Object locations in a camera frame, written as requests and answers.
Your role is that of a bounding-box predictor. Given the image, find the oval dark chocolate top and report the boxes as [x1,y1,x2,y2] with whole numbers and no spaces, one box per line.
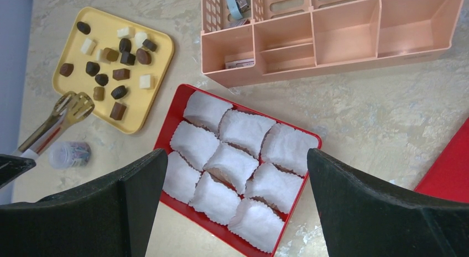
[76,22,91,35]

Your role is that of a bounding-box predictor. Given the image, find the white square chocolate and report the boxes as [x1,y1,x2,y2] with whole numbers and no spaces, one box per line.
[139,75,154,90]

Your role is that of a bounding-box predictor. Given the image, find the red box lid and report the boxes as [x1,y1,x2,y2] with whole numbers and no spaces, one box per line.
[414,120,468,203]

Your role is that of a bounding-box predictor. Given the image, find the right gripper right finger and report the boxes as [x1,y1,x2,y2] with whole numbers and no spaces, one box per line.
[307,148,468,256]

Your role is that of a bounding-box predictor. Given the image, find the stapler in organizer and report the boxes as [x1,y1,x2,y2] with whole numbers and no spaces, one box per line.
[225,0,251,20]

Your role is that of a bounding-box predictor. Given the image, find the red chocolate box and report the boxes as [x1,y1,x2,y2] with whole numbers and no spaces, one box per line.
[155,85,322,256]

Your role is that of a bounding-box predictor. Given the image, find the brown rectangular chocolate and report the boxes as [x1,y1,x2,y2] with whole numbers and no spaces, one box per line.
[110,102,127,121]

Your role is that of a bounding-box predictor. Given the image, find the peach desk organizer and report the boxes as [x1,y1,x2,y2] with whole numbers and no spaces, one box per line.
[201,0,464,87]

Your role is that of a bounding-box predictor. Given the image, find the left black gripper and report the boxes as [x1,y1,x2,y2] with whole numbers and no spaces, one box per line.
[1,154,36,188]

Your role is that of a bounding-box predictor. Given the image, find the small dark chocolate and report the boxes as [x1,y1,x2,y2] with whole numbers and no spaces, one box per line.
[95,74,108,87]

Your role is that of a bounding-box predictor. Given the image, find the metal tongs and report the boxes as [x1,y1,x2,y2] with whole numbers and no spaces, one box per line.
[12,91,95,160]

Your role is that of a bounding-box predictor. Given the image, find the yellow tray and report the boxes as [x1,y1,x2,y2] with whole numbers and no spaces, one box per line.
[52,7,175,134]

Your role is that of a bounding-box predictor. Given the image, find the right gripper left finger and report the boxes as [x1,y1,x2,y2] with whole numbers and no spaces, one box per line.
[1,149,168,256]

